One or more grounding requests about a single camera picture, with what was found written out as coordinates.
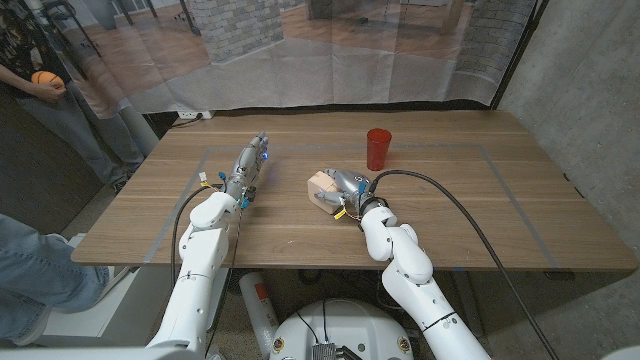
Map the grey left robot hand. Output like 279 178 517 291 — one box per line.
222 131 270 207

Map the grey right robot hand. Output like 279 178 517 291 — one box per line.
314 168 383 212

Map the pale pink jewelry box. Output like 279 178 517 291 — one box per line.
306 170 346 215

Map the red plastic cup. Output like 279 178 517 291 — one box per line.
366 127 393 172

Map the printed room backdrop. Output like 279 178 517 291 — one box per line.
29 0 539 115

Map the white robot torso base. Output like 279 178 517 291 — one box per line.
269 298 415 360

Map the white cylinder with orange label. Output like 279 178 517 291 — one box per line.
238 271 280 359

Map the black backdrop stand pole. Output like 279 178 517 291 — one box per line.
489 0 550 110

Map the dark cabinet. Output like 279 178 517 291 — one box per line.
0 94 106 236

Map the small orange ball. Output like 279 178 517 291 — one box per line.
30 70 65 91

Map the seated person in blue jeans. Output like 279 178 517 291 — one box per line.
0 214 111 346

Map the standing person in dark shirt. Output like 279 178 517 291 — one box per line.
0 0 147 194

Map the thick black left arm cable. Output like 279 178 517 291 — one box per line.
170 183 225 289

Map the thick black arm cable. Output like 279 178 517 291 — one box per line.
170 183 225 289
369 169 562 360

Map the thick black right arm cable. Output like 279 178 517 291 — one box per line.
369 169 562 360

